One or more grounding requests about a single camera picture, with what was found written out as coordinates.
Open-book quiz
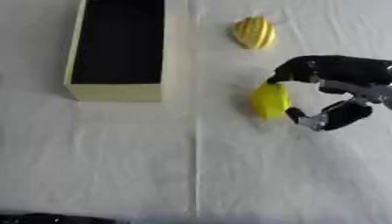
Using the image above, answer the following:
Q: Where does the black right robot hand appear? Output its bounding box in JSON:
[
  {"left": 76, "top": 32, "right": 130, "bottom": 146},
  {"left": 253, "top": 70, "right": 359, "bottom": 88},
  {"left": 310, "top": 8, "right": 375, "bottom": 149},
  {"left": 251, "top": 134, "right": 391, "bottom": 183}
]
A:
[{"left": 264, "top": 54, "right": 392, "bottom": 132}]

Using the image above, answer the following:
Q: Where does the yellow ribbed toy fruit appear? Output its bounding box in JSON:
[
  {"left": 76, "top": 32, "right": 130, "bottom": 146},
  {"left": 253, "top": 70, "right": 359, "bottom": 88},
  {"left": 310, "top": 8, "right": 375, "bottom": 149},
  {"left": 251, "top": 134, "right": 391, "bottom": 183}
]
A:
[{"left": 231, "top": 16, "right": 277, "bottom": 50}]

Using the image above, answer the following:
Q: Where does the yellow faceted toy fruit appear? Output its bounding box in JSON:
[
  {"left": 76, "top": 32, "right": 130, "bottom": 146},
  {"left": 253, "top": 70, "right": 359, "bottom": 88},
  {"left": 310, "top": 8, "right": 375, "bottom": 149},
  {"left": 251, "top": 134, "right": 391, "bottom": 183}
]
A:
[{"left": 249, "top": 82, "right": 293, "bottom": 120}]

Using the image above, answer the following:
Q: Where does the cream box with black inside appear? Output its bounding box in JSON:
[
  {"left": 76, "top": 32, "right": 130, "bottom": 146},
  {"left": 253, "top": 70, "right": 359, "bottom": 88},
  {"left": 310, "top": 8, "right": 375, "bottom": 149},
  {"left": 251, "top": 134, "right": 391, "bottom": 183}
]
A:
[{"left": 62, "top": 0, "right": 167, "bottom": 103}]

